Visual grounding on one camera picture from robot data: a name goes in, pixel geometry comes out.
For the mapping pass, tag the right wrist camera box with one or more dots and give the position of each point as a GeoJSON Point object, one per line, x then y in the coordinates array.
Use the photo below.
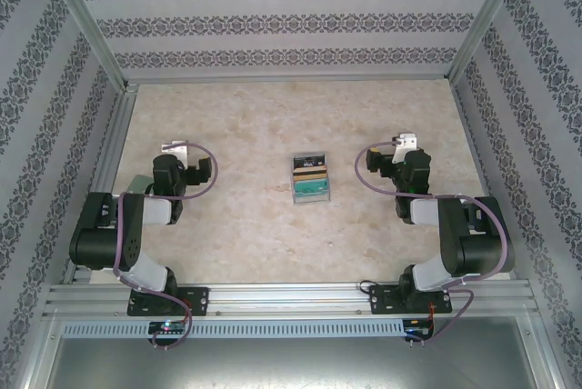
{"type": "Point", "coordinates": [404, 146]}

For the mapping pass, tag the aluminium back frame bar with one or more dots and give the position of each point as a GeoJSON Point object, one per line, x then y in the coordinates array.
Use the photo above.
{"type": "Point", "coordinates": [291, 79]}

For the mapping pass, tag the grey metal bottom panel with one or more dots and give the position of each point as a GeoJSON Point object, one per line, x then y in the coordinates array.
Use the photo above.
{"type": "Point", "coordinates": [291, 362]}

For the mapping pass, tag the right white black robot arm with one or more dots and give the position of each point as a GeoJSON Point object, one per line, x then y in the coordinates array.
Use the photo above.
{"type": "Point", "coordinates": [482, 248]}

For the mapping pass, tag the black vip card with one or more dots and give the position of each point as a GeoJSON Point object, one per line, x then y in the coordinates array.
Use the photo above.
{"type": "Point", "coordinates": [309, 163]}

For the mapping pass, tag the gold card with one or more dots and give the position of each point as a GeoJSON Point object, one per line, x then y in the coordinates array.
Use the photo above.
{"type": "Point", "coordinates": [302, 174]}

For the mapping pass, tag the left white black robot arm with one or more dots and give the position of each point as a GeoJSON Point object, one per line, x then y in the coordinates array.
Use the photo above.
{"type": "Point", "coordinates": [100, 243]}

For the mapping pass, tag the aluminium side frame bar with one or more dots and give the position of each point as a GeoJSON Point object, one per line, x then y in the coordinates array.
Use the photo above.
{"type": "Point", "coordinates": [111, 157]}

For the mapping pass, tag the right controller board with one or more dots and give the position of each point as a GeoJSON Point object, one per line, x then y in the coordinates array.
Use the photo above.
{"type": "Point", "coordinates": [416, 330]}

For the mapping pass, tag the left aluminium frame post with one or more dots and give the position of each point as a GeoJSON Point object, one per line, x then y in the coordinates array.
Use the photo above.
{"type": "Point", "coordinates": [88, 21]}

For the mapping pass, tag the teal card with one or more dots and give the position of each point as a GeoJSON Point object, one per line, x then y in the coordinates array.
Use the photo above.
{"type": "Point", "coordinates": [311, 186]}

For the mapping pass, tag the aluminium frame post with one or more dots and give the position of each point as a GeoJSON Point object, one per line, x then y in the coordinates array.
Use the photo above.
{"type": "Point", "coordinates": [88, 21]}
{"type": "Point", "coordinates": [485, 21]}

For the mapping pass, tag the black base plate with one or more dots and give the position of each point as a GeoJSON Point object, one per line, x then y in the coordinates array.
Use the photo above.
{"type": "Point", "coordinates": [382, 300]}
{"type": "Point", "coordinates": [197, 300]}

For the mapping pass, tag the aluminium mounting rail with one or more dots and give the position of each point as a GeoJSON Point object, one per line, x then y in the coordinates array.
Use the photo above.
{"type": "Point", "coordinates": [291, 298]}

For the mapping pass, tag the controller board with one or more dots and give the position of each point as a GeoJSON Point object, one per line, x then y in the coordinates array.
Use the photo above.
{"type": "Point", "coordinates": [166, 326]}
{"type": "Point", "coordinates": [416, 330]}

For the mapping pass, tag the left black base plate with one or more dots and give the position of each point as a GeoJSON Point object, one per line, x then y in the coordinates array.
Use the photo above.
{"type": "Point", "coordinates": [197, 300]}

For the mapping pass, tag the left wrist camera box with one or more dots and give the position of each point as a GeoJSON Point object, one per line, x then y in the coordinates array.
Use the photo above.
{"type": "Point", "coordinates": [175, 150]}

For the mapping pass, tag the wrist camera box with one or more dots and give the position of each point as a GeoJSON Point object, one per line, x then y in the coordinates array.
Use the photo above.
{"type": "Point", "coordinates": [175, 150]}
{"type": "Point", "coordinates": [404, 146]}

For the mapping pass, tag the left controller board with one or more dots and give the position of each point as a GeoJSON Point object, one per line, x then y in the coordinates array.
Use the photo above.
{"type": "Point", "coordinates": [166, 326]}

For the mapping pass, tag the right aluminium frame post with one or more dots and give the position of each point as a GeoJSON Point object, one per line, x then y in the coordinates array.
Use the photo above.
{"type": "Point", "coordinates": [485, 21]}

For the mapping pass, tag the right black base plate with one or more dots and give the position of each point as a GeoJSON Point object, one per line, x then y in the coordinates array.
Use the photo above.
{"type": "Point", "coordinates": [382, 300]}

